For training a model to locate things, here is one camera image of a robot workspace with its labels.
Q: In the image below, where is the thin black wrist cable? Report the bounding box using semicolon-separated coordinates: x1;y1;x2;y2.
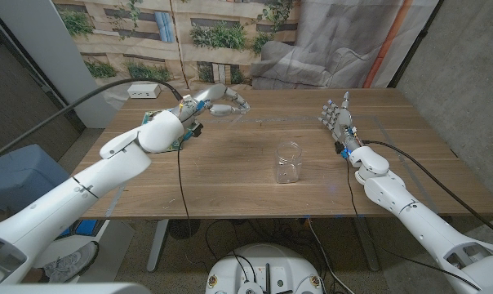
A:
175;140;209;262
344;158;482;292

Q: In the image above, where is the black round vented device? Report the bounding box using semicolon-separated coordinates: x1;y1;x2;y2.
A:
167;219;202;240

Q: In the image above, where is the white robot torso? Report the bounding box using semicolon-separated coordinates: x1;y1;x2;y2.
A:
204;243;325;294

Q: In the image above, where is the grey floor cable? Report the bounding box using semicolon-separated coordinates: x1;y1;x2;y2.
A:
306;218;348;294

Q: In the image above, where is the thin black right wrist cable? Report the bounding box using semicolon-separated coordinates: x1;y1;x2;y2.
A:
344;158;482;292

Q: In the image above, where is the white power strip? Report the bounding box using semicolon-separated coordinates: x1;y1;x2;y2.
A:
127;83;162;100

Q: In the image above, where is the thin black left wrist cable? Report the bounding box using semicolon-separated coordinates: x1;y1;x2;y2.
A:
175;140;209;262

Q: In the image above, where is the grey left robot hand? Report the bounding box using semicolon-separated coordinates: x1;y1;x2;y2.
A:
180;83;251;123

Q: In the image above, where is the grey table leg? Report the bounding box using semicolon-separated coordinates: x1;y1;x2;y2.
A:
354;216;380;273

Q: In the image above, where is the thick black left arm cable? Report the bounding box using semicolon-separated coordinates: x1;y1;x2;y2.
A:
0;77;184;165

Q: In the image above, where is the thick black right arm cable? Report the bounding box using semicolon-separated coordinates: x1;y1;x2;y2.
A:
361;140;493;243

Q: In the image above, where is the green floral tissue box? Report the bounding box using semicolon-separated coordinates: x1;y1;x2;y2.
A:
142;109;182;154

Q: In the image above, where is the blue plastic bin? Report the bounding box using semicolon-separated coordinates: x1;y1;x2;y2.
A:
0;143;70;221

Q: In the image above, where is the black backdrop stand pole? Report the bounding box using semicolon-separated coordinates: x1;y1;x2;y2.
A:
387;0;446;89

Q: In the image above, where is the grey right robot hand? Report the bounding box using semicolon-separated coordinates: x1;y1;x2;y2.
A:
318;91;362;154

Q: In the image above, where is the clear plastic beaker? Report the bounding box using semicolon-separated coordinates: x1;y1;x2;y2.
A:
274;140;304;185

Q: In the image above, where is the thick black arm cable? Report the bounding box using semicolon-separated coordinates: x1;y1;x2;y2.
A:
361;140;493;243
0;77;184;165

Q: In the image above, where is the white table leg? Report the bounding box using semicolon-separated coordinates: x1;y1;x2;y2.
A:
146;219;170;273

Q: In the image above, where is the printed fabric backdrop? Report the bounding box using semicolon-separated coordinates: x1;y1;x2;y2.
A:
52;0;440;110

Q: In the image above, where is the white cart with blue panels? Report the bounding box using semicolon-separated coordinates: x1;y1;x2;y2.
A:
33;218;135;283

